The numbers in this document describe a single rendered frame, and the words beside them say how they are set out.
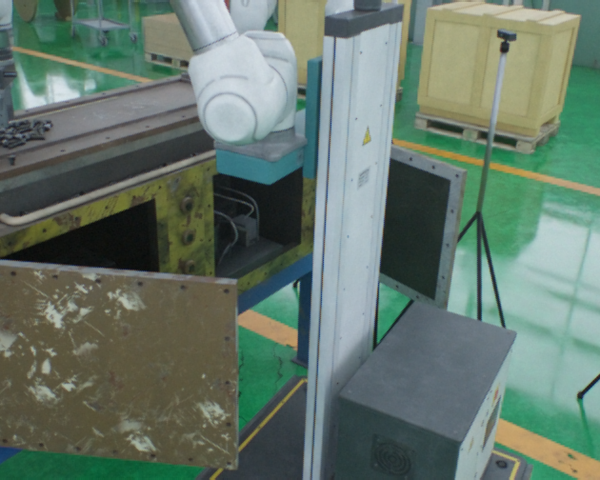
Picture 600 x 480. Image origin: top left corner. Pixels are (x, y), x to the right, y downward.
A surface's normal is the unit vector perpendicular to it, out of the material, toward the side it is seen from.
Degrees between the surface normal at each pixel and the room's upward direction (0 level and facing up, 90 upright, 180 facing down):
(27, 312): 90
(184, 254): 90
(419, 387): 0
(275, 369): 0
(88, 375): 90
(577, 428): 0
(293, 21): 90
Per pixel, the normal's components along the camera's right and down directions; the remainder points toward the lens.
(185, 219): 0.80, 0.29
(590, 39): -0.58, 0.33
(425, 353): 0.04, -0.90
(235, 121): -0.12, 0.51
